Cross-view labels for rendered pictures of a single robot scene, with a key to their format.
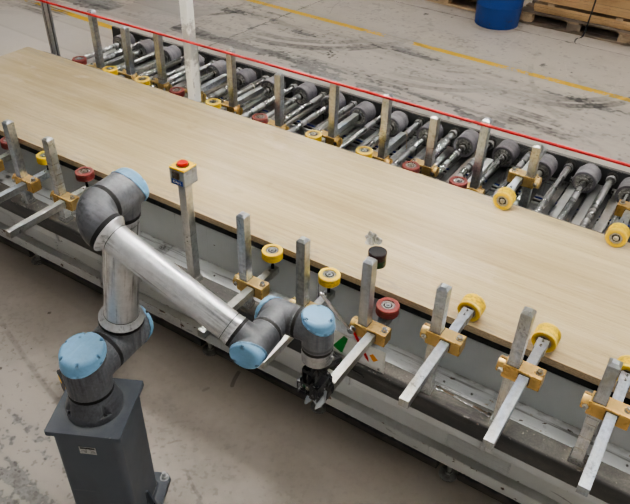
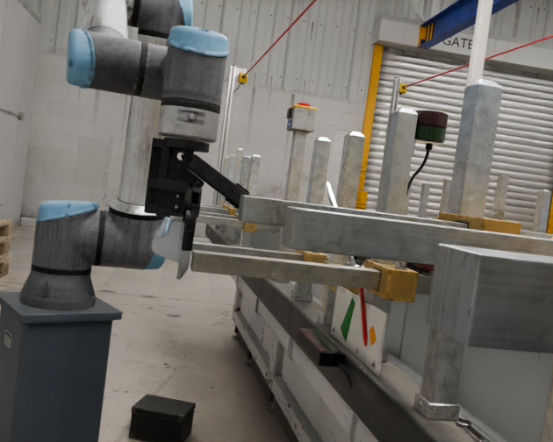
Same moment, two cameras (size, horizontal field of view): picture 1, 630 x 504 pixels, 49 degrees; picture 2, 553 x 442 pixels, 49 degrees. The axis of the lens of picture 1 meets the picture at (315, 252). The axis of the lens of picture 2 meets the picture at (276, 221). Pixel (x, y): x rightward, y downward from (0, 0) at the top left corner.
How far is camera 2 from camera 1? 185 cm
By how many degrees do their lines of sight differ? 54
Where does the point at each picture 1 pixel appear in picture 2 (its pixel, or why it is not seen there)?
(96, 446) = (13, 332)
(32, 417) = not seen: hidden behind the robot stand
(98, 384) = (53, 243)
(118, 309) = (124, 174)
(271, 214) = not seen: hidden behind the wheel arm
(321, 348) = (173, 78)
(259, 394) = not seen: outside the picture
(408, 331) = (499, 373)
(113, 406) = (57, 292)
